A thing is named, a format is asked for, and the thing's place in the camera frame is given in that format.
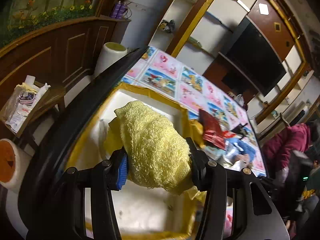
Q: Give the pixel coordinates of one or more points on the dark wooden cabinet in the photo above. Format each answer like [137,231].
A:
[60,54]

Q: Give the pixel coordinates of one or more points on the yellow snack packet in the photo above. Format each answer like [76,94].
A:
[196,130]

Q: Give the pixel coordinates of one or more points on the red foil pouch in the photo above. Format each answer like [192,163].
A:
[212,132]

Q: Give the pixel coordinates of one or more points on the yellow rimmed white tray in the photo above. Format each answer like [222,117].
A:
[141,213]

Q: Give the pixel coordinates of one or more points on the black small gadget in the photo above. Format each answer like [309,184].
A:
[240,131]

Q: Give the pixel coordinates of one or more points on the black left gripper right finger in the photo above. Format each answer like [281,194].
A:
[210,177]

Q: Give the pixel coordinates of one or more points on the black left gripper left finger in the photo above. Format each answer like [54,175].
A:
[107,176]

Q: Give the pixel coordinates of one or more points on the blue knitted cloth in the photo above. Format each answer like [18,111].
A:
[237,148]

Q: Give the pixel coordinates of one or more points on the orange topped white stool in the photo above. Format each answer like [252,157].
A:
[13,165]

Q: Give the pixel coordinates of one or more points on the white plastic bag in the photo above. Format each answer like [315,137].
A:
[240,100]

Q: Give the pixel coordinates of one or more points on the patterned plastic tablecloth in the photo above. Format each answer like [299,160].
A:
[162,73]

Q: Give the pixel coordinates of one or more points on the purple bottles on cabinet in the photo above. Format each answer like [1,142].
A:
[118,10]

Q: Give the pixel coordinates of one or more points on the black flat television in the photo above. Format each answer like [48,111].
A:
[249,51]

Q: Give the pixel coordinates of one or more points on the yellow fluffy towel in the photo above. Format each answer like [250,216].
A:
[158,155]

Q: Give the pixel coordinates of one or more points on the person in magenta jacket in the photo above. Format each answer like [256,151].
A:
[277,151]

